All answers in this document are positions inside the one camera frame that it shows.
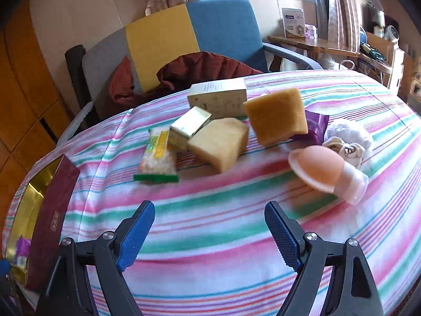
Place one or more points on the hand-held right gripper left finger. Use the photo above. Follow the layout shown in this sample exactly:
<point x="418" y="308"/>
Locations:
<point x="136" y="237"/>

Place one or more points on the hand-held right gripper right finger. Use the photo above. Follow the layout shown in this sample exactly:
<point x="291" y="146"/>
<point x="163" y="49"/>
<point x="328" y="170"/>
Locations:
<point x="283" y="237"/>

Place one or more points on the green yellow snack packet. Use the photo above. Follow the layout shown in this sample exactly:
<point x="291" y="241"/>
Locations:
<point x="158" y="158"/>

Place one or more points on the pale yellow sponge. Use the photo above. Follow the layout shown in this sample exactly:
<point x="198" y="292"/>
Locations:
<point x="217" y="144"/>

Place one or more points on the purple snack packet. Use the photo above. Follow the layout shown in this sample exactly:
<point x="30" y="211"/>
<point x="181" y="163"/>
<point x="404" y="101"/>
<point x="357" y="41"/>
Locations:
<point x="23" y="247"/>
<point x="315" y="126"/>

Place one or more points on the dark yellow sponge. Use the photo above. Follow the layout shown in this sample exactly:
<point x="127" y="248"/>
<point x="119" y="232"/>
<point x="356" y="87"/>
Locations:
<point x="276" y="115"/>

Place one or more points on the striped blanket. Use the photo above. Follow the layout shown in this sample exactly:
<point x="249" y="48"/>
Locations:
<point x="213" y="204"/>

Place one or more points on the small gold carton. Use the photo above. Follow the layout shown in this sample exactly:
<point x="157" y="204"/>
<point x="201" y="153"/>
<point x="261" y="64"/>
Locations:
<point x="187" y="128"/>

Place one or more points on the small white bottle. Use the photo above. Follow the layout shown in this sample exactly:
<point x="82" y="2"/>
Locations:
<point x="348" y="135"/>

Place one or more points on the large beige carton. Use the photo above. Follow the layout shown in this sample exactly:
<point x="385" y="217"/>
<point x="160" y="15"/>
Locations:
<point x="220" y="98"/>

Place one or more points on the wooden wardrobe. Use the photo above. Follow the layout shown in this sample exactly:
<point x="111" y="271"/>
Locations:
<point x="23" y="105"/>

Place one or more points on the black chair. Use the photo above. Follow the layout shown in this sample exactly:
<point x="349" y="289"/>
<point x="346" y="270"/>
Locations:
<point x="75" y="72"/>

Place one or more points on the dark red jacket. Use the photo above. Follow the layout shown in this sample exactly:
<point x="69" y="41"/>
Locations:
<point x="197" y="69"/>

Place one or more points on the white plastic bag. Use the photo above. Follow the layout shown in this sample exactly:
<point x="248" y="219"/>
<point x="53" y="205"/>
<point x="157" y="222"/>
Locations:
<point x="332" y="62"/>

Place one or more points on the wooden desk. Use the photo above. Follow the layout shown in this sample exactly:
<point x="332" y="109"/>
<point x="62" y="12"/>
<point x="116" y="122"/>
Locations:
<point x="315" y="44"/>

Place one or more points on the grey yellow blue armchair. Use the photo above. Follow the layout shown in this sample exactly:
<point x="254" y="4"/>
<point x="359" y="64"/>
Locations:
<point x="158" y="39"/>

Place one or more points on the white shelf unit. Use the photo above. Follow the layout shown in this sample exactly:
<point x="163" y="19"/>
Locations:
<point x="391" y="62"/>

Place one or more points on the clear plastic container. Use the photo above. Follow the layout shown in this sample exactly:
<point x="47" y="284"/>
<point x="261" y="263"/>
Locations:
<point x="310" y="31"/>

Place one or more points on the white blue carton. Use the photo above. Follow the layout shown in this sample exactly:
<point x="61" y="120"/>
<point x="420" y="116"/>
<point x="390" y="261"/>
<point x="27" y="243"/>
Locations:
<point x="292" y="23"/>

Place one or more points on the small white fan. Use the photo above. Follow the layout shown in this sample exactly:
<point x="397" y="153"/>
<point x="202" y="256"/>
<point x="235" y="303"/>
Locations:
<point x="391" y="33"/>

